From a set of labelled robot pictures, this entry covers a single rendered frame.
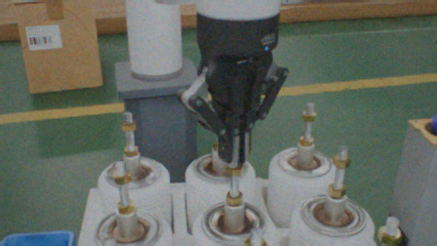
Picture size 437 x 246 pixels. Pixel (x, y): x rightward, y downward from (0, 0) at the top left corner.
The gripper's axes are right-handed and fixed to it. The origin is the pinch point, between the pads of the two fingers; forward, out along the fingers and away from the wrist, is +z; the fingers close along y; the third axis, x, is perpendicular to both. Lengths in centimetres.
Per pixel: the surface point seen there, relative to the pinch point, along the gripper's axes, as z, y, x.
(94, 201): 17.3, -6.6, 23.2
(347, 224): 9.9, 9.6, -8.8
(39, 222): 35, -9, 47
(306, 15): 32, 158, 117
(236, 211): 7.6, -0.5, -1.1
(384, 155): 35, 68, 17
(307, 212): 9.8, 7.8, -4.5
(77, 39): 19, 30, 107
